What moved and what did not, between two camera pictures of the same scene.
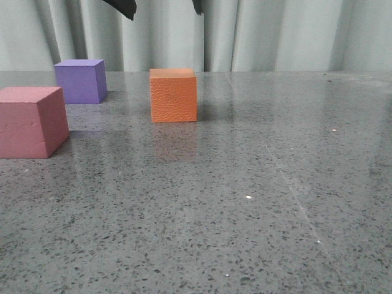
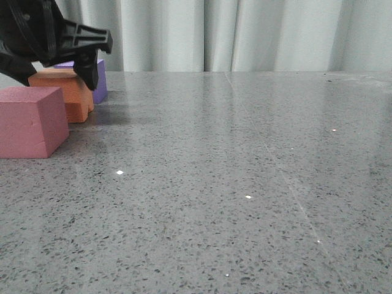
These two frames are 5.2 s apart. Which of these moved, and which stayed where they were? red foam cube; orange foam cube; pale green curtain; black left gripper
Moved: orange foam cube; black left gripper
Stayed: red foam cube; pale green curtain
